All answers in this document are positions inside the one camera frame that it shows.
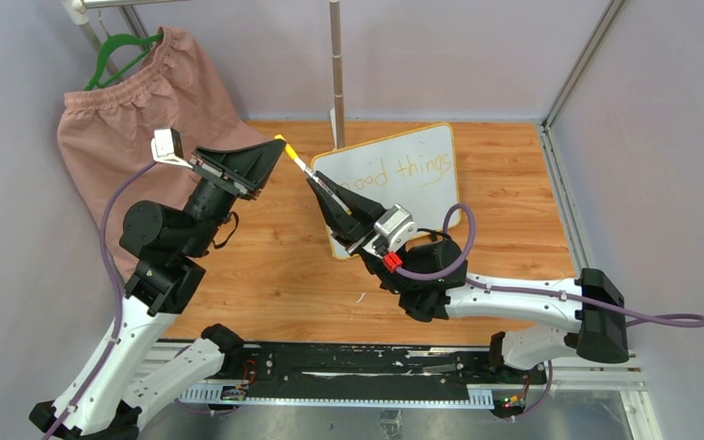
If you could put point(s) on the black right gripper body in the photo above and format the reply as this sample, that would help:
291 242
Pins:
392 282

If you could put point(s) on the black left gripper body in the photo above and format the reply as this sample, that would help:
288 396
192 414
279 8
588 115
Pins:
236 189

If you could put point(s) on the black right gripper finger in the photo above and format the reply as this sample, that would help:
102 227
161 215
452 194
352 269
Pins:
347 229
376 209

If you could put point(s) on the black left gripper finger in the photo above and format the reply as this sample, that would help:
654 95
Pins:
251 171
217 159

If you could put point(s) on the yellow marker cap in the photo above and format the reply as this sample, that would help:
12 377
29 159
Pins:
288 149

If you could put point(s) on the yellow framed whiteboard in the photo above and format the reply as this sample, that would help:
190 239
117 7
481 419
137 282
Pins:
416 169

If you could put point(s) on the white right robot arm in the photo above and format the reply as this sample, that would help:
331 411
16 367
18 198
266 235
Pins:
579 317

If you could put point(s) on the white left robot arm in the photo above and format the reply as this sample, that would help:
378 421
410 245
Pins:
106 400

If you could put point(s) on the pink cloth shorts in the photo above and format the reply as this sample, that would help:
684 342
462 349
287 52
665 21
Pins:
104 135

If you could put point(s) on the metal stand pole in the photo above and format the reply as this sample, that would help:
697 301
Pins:
337 113

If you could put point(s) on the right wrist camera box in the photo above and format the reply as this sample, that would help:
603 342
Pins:
392 230

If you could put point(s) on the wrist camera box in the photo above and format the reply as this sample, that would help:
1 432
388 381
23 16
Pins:
392 230
166 148

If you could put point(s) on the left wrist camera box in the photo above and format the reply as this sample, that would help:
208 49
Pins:
166 148

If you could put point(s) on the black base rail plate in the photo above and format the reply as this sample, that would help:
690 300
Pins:
304 374

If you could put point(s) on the aluminium frame post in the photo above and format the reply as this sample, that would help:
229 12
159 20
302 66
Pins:
604 25

